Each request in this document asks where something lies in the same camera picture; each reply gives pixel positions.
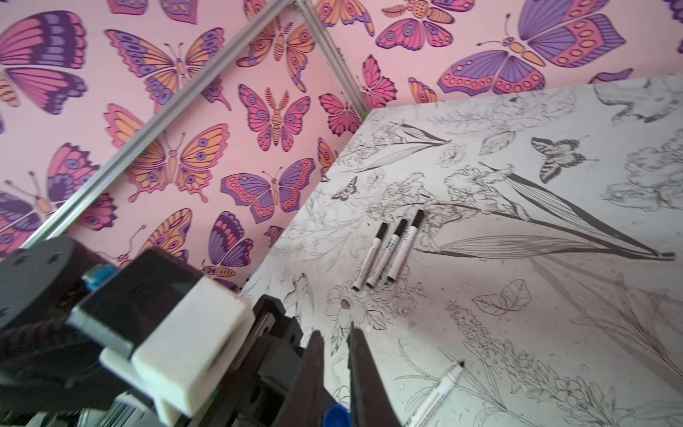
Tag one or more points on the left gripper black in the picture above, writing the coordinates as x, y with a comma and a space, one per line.
255, 386

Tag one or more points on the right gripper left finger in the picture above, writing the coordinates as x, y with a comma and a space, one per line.
304, 384

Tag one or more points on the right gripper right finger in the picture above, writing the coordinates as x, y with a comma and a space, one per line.
369, 402

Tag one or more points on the blue pen cap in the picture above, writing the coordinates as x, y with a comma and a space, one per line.
337, 416

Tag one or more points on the white marker pen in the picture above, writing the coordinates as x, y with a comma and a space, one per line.
386, 254
370, 257
436, 396
405, 247

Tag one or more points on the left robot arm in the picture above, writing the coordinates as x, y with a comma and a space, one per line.
78, 332

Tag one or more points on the aluminium frame diagonal bar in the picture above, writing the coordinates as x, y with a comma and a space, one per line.
58, 223

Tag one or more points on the aluminium frame left post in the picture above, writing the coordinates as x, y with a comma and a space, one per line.
333, 57

